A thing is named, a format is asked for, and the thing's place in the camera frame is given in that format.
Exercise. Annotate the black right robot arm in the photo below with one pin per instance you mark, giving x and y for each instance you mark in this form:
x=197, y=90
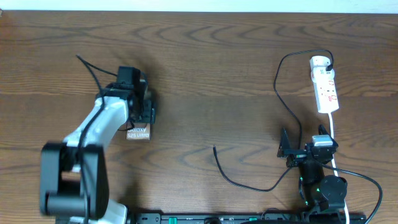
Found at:
x=323, y=193

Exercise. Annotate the white USB charger adapter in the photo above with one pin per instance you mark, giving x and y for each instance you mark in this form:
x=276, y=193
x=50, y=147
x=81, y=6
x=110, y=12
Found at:
x=320, y=69

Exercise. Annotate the white power strip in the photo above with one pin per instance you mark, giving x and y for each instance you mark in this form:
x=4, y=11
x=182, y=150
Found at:
x=326, y=96

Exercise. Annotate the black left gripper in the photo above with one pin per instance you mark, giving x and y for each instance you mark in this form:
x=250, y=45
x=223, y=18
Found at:
x=148, y=112

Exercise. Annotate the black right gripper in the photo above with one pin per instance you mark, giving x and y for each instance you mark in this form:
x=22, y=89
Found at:
x=284, y=150

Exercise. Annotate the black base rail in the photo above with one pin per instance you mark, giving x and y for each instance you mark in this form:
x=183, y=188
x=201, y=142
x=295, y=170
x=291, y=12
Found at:
x=270, y=216

